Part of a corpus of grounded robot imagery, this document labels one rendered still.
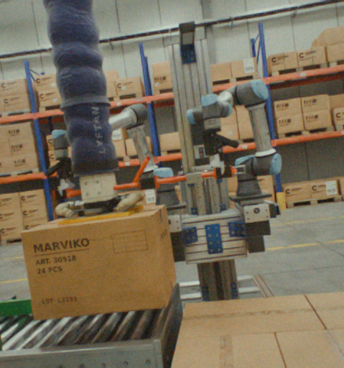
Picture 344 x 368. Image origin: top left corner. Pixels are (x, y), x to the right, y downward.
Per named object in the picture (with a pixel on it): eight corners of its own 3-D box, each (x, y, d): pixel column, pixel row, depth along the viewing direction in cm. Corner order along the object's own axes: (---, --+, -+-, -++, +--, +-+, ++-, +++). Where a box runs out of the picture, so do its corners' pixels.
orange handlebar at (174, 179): (45, 201, 184) (44, 194, 184) (70, 195, 214) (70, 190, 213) (237, 174, 168) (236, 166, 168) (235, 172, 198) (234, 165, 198)
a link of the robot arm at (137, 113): (157, 116, 223) (86, 146, 200) (149, 119, 233) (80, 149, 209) (150, 97, 221) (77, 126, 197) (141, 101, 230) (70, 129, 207)
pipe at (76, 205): (57, 217, 173) (56, 205, 173) (79, 210, 198) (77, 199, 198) (129, 208, 168) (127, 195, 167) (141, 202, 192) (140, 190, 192)
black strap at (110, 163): (64, 175, 173) (62, 166, 172) (82, 173, 196) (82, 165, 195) (111, 167, 169) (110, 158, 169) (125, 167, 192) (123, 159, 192)
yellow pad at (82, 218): (57, 226, 172) (55, 215, 171) (66, 222, 181) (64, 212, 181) (129, 216, 166) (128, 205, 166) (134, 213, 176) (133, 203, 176)
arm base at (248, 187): (234, 195, 236) (233, 180, 235) (259, 192, 235) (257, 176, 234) (238, 197, 221) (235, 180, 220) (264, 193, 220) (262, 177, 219)
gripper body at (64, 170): (71, 178, 208) (67, 156, 207) (56, 180, 209) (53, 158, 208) (76, 177, 215) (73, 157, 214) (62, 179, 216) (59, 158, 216)
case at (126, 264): (34, 320, 169) (19, 232, 167) (69, 290, 209) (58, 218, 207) (166, 307, 160) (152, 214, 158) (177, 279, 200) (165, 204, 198)
